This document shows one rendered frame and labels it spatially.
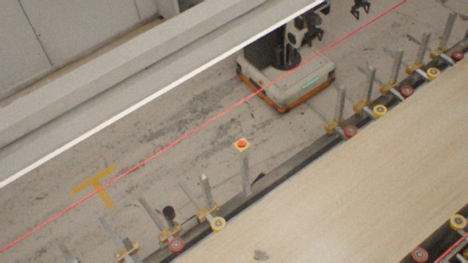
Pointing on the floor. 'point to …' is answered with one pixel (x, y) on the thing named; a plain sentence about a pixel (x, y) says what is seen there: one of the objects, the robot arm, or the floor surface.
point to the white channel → (120, 68)
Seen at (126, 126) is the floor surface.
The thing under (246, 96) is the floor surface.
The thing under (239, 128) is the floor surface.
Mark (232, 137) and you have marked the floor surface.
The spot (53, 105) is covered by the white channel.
